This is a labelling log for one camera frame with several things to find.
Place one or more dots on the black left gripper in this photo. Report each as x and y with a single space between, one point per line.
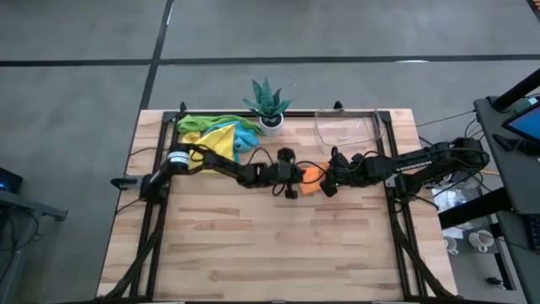
270 174

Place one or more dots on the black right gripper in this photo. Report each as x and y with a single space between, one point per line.
350 171

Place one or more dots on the clear plastic basket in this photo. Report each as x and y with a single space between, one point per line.
350 131

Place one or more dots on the orange microfiber towel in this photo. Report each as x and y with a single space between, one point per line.
312 186

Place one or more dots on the blue microfiber towel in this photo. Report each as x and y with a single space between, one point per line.
246 139

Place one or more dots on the yellow microfiber towel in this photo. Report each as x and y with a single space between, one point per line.
221 141

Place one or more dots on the green microfiber towel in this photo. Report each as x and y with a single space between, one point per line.
198 122

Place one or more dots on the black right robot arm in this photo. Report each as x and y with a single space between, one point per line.
422 160

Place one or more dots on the potted plant in white pot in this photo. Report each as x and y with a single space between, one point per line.
266 99

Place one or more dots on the white crumpled papers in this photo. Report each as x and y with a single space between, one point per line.
449 200

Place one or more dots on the white ceramic mug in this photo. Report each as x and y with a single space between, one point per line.
481 240
450 245

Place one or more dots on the black stand beam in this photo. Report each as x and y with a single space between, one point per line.
472 209

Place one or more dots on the dark grey desk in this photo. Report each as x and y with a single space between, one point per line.
519 177

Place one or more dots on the small black floor object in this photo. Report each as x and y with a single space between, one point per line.
493 282

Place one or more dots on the tablet with blue screen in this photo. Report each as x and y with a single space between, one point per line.
527 124

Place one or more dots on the black slanted pole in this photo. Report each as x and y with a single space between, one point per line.
519 88

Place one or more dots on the black keyboard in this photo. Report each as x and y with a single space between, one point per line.
535 232

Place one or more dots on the grey desk leg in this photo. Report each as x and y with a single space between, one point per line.
38 207

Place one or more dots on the black device with blue light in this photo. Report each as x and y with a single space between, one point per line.
10 181

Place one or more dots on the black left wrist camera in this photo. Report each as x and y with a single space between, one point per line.
285 172

